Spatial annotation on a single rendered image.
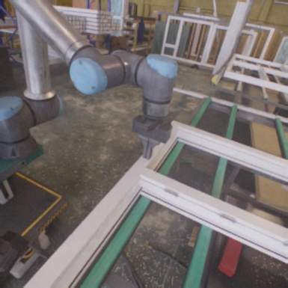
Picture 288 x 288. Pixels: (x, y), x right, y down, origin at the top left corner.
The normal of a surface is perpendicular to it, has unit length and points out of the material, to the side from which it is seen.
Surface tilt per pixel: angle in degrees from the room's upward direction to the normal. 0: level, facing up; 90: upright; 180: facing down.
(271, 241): 90
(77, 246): 0
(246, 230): 90
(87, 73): 92
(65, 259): 0
